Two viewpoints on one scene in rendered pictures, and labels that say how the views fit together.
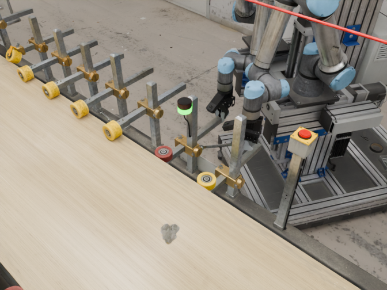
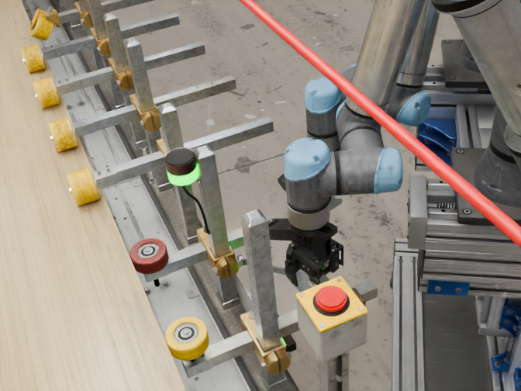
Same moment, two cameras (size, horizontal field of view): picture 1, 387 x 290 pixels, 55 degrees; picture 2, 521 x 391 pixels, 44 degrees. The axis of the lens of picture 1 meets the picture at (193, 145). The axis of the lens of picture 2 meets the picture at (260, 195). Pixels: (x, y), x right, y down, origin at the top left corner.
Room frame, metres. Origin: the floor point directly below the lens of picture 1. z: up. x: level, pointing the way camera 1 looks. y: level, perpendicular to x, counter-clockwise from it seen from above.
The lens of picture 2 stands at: (0.44, -0.58, 1.87)
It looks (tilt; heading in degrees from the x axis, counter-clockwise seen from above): 40 degrees down; 29
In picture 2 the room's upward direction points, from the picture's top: 6 degrees counter-clockwise
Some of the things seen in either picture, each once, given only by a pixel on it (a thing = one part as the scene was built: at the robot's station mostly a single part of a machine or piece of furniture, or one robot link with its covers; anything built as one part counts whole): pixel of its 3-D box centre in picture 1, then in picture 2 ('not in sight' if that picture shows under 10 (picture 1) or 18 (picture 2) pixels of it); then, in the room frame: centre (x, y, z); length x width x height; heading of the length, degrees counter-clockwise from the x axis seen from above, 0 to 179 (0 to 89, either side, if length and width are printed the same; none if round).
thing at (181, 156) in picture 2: (185, 121); (188, 198); (1.26, 0.04, 1.04); 0.06 x 0.06 x 0.22; 49
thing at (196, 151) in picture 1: (188, 146); (216, 251); (1.30, 0.03, 0.85); 0.14 x 0.06 x 0.05; 49
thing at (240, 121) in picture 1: (235, 160); (264, 309); (1.13, -0.18, 0.93); 0.04 x 0.04 x 0.48; 49
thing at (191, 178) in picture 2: (184, 108); (182, 171); (1.26, 0.04, 1.11); 0.06 x 0.06 x 0.02
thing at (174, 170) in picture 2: (184, 103); (181, 161); (1.26, 0.04, 1.14); 0.06 x 0.06 x 0.02
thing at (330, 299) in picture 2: (304, 134); (331, 300); (0.96, -0.38, 1.22); 0.04 x 0.04 x 0.02
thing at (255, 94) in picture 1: (254, 95); (308, 174); (1.23, -0.24, 1.19); 0.09 x 0.08 x 0.11; 115
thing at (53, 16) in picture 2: (15, 52); (44, 21); (2.02, 1.08, 0.95); 0.10 x 0.04 x 0.10; 139
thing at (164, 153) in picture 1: (163, 159); (152, 267); (1.21, 0.13, 0.85); 0.08 x 0.08 x 0.11
